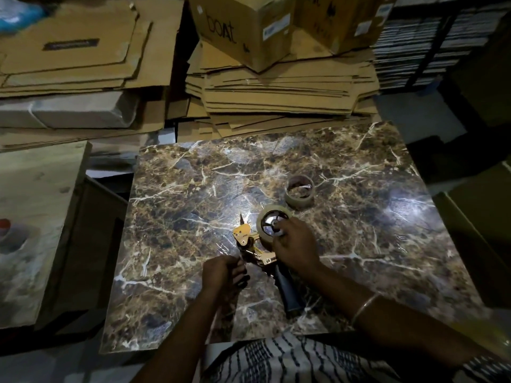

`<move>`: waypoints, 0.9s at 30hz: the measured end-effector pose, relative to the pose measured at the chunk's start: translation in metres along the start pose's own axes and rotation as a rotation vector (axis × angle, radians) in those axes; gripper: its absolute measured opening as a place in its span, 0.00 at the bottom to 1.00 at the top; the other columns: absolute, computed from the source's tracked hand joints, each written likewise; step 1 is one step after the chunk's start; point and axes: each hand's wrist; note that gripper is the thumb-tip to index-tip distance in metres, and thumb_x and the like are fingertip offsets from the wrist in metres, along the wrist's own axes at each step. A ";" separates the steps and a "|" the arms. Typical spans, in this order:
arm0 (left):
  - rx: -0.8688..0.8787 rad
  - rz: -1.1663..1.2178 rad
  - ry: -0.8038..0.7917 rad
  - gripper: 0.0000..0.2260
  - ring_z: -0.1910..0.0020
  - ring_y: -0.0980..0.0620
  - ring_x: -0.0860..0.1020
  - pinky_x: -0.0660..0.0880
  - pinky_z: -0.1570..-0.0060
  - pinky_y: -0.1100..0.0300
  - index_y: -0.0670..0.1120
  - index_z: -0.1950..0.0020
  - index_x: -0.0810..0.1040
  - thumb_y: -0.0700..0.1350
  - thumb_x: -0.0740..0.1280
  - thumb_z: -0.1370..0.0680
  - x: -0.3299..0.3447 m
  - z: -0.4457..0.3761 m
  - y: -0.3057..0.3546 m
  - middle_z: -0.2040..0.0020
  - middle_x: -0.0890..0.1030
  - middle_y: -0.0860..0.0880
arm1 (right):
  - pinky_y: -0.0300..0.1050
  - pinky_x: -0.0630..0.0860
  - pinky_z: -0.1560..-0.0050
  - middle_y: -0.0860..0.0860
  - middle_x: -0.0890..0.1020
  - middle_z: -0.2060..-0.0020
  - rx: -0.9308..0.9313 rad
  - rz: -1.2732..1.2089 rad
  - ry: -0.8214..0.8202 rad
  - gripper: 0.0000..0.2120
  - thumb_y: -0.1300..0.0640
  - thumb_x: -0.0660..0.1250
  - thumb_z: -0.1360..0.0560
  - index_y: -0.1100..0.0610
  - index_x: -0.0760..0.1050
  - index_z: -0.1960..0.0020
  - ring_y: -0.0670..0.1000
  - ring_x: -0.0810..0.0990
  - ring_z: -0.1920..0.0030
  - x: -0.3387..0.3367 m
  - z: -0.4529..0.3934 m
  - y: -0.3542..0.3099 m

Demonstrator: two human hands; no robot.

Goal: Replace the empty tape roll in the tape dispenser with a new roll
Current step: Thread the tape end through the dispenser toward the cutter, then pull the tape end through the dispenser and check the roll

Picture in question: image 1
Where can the pale plywood board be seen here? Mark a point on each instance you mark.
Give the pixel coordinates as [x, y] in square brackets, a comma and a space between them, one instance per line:
[32, 219]

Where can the person's left forearm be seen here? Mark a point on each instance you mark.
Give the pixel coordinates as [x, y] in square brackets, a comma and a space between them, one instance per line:
[183, 339]

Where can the black white striped garment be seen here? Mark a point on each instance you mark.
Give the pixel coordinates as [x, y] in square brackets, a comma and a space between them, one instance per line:
[295, 362]

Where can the stack of grey printed sheets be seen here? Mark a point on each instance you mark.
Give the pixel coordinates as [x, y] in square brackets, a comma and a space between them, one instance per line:
[423, 43]

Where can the person's left hand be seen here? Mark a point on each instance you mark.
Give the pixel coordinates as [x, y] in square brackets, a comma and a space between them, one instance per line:
[218, 273]

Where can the person's right forearm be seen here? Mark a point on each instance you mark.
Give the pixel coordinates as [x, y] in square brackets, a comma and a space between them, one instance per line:
[391, 319]

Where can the white plastic wrapped package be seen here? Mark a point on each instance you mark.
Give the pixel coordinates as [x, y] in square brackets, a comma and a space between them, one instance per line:
[68, 111]

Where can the person's right fingers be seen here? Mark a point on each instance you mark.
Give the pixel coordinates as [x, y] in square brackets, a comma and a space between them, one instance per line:
[284, 231]

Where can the stack of flattened cardboard sheets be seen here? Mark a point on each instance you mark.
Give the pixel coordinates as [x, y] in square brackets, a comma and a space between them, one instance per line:
[279, 91]
[80, 51]

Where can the brown cardboard box white label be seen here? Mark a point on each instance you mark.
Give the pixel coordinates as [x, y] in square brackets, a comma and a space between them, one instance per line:
[343, 19]

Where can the dark cardboard box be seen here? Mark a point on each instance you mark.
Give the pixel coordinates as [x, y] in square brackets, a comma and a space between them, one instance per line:
[479, 219]

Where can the beige packing tape roll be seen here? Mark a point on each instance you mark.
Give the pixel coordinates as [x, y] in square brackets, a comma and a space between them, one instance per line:
[265, 219]

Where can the person's right hand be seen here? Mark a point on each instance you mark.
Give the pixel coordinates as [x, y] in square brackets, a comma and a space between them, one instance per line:
[297, 247]

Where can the nearly empty tape roll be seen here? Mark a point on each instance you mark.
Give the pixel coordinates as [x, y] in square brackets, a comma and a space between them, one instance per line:
[299, 200]

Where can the large brown cardboard box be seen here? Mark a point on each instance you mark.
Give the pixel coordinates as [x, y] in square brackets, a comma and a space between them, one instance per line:
[243, 27]

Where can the person's left fingers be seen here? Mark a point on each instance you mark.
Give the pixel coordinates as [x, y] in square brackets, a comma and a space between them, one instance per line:
[238, 275]

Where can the blue plastic bag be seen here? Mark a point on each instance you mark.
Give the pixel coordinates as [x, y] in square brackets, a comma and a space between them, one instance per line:
[18, 13]

